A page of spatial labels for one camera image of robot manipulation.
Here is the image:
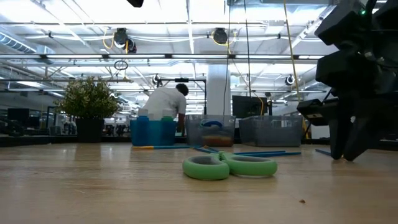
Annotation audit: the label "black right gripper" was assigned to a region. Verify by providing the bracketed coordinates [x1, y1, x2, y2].
[297, 49, 398, 162]

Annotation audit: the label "green handled scissors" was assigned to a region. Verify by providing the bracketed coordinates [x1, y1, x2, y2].
[182, 151, 279, 182]

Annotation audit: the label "blue paint bottle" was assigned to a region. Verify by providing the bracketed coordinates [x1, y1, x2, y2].
[136, 107, 150, 123]

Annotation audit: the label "green paint bottle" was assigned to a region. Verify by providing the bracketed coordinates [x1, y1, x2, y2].
[161, 107, 175, 123]

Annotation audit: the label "grey translucent plastic bin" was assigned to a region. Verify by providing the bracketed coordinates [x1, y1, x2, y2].
[185, 114, 238, 148]
[238, 114, 305, 148]

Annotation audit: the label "person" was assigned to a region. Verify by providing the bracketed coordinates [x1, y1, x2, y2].
[141, 83, 190, 138]

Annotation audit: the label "black monitor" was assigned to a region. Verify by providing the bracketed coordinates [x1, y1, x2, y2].
[231, 95, 271, 119]
[6, 108, 31, 127]

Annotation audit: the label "potted green plant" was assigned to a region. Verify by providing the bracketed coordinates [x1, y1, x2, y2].
[54, 76, 123, 144]

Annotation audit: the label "blue plastic bin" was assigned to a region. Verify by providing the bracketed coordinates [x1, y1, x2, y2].
[129, 116, 177, 147]

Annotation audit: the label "yellow cable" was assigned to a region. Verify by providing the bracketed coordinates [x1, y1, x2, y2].
[282, 0, 308, 140]

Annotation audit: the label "black aluminium table frame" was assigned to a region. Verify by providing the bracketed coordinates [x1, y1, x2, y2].
[0, 133, 398, 152]

